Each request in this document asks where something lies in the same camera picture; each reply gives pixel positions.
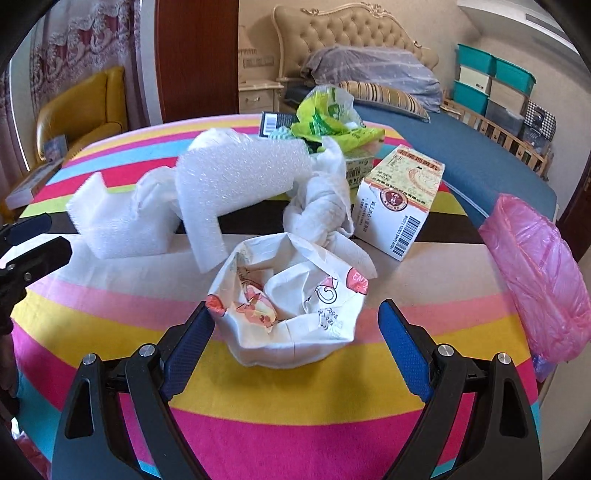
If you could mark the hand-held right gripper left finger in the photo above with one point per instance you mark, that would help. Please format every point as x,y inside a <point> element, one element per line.
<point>189,350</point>

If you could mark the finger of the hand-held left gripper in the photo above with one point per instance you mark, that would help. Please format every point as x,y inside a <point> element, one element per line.
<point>30,228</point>
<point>41,256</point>

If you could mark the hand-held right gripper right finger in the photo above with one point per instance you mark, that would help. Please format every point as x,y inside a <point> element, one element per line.
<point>401,350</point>

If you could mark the white pink-print paper bag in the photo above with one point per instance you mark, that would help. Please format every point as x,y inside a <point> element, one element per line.
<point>295,332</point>

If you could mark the pink-lined trash bin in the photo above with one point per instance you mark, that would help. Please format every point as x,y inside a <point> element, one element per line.
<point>531,267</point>

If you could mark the small white printed box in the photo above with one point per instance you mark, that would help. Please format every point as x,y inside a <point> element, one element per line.
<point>358,170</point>

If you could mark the green plastic bag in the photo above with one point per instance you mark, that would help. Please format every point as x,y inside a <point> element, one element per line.
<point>323,120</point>

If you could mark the white flat box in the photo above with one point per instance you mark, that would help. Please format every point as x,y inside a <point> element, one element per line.
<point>27,187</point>

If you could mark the white foam block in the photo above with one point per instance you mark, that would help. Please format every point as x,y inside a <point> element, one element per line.
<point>115,230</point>

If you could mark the yellow armchair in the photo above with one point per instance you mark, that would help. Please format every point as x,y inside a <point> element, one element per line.
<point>83,106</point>

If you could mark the white orange printed carton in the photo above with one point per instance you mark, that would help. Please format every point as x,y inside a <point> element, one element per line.
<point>397,203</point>

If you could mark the crumpled white paper towel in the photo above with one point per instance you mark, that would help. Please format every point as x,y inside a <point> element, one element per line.
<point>323,203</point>

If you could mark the white foam wrap sheet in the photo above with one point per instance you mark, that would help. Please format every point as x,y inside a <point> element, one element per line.
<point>240,175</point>

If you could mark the lace patterned curtain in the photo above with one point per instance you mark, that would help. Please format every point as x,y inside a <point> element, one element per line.
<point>69,37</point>

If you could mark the blue bed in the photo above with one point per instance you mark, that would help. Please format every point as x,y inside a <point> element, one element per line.
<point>461,152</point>

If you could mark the teal patterned cloth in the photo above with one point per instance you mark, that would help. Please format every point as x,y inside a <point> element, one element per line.
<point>282,133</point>

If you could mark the brown wooden panel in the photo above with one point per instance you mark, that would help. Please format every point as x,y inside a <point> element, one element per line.
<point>198,55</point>

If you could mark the black box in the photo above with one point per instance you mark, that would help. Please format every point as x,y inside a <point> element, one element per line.
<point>272,123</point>

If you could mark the striped pillow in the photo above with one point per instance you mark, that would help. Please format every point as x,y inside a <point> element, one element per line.
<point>392,97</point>

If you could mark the clear storage box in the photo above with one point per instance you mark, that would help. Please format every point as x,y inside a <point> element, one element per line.
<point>505,116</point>

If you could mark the teal storage box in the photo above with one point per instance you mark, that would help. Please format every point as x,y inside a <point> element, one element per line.
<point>515,74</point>
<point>471,98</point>
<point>475,57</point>

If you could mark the cream nightstand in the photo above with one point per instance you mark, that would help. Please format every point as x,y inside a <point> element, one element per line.
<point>256,94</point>

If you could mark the black white checked bag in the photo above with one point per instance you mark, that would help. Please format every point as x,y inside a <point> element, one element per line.
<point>541,117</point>

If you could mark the beige storage box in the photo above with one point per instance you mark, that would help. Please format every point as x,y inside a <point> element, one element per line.
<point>508,94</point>

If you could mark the cream storage box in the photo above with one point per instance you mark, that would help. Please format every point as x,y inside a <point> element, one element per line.
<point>475,78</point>

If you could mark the grey-blue duvet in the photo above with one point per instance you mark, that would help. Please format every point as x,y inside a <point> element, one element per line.
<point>369,64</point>

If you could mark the beige tufted headboard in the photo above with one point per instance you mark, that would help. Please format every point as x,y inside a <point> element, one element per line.
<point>351,27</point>

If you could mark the ceiling air vent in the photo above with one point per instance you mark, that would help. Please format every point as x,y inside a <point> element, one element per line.
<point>538,17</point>

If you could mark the wooden crib rail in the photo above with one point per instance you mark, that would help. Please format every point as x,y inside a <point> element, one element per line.
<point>489,129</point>

